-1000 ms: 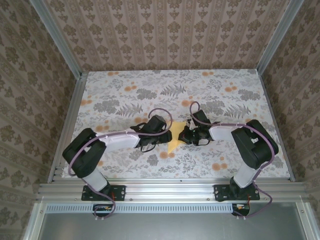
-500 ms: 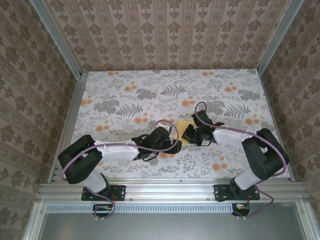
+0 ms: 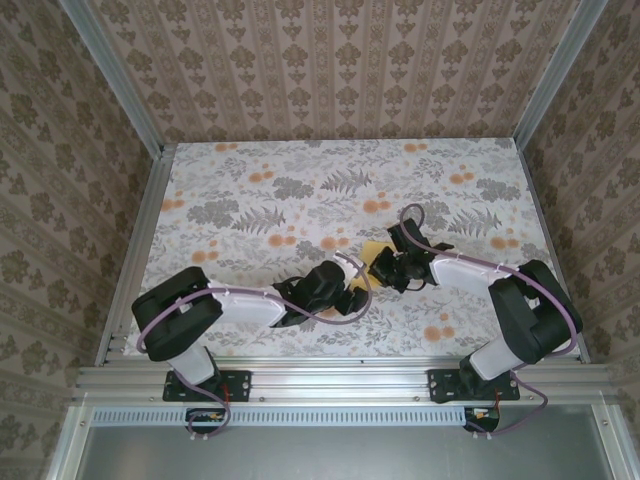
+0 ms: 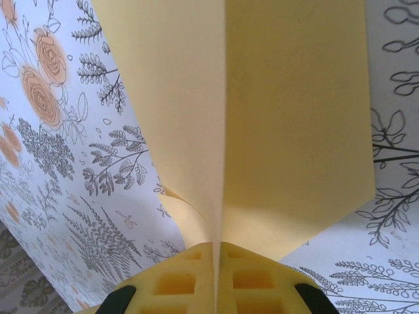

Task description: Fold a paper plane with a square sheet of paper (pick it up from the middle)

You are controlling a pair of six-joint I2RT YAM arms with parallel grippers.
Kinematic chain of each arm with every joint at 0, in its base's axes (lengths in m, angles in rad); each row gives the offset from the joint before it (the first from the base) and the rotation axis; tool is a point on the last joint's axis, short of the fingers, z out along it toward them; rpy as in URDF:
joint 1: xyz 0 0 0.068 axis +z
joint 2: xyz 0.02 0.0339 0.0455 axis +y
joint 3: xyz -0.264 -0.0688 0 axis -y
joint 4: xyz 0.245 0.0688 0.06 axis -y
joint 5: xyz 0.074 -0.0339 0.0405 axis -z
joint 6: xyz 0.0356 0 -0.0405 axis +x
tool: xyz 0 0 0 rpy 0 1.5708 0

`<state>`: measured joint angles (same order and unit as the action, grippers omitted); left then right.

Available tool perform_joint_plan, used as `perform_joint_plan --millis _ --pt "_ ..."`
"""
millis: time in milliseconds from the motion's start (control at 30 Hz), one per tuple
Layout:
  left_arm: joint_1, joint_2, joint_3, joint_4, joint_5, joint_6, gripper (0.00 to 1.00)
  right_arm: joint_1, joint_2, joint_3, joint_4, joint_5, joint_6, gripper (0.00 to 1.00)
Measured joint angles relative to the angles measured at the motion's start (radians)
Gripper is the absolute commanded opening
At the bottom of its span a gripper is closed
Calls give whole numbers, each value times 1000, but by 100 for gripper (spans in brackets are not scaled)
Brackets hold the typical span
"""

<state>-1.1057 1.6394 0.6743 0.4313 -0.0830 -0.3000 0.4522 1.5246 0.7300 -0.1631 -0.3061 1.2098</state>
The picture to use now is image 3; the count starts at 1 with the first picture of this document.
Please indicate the yellow paper sheet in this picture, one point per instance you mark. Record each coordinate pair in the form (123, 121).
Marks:
(372, 250)

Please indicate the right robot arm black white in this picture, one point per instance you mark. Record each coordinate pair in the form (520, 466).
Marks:
(530, 320)

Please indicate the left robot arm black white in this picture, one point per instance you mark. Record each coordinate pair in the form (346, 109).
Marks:
(170, 320)

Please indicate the grey sheet metal panel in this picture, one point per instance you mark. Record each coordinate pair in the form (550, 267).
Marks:
(325, 455)

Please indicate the aluminium cross beam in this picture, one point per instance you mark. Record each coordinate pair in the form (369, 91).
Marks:
(340, 382)

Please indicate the floral patterned table mat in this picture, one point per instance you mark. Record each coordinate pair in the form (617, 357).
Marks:
(300, 165)

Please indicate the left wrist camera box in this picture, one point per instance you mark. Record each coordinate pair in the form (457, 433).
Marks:
(325, 280)

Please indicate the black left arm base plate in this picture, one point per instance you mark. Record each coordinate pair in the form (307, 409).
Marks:
(240, 385)

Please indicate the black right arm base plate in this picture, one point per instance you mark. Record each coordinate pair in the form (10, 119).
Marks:
(440, 385)

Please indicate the aluminium side rail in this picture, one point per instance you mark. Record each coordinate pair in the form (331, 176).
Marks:
(151, 200)
(540, 210)

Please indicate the aluminium frame post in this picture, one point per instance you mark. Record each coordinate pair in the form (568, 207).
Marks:
(555, 70)
(115, 80)

